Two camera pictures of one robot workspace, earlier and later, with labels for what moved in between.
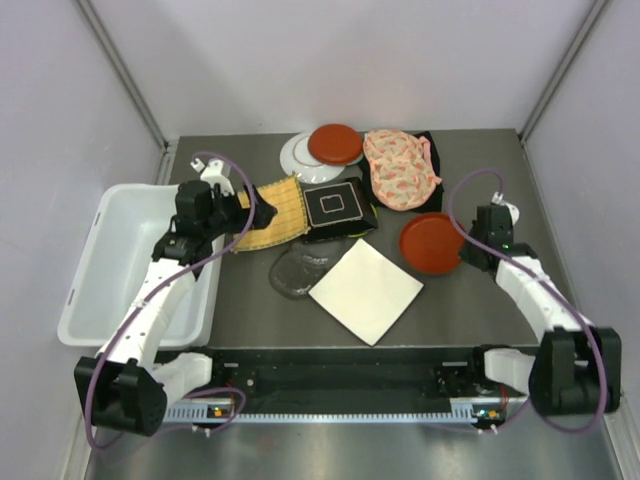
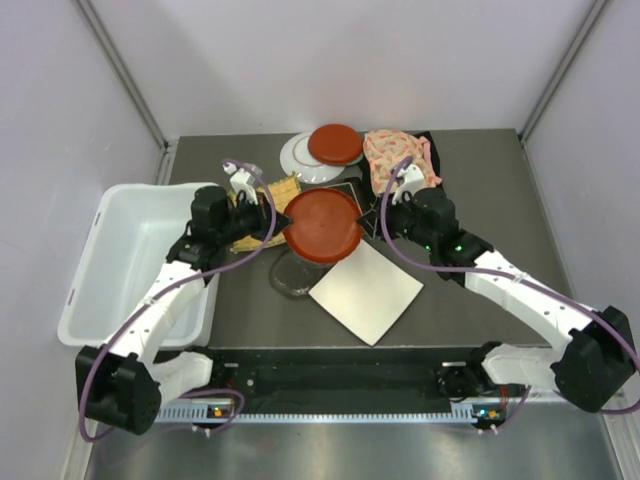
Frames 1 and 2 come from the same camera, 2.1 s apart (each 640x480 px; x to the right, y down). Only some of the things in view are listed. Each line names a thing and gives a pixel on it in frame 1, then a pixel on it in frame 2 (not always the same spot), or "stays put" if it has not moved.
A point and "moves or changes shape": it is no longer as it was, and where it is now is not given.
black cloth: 435,204 stays put
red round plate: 431,243 moves or changes shape
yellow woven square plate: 290,219 stays put
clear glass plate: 296,269 stays put
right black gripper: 466,255 to 392,208
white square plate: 364,293 stays put
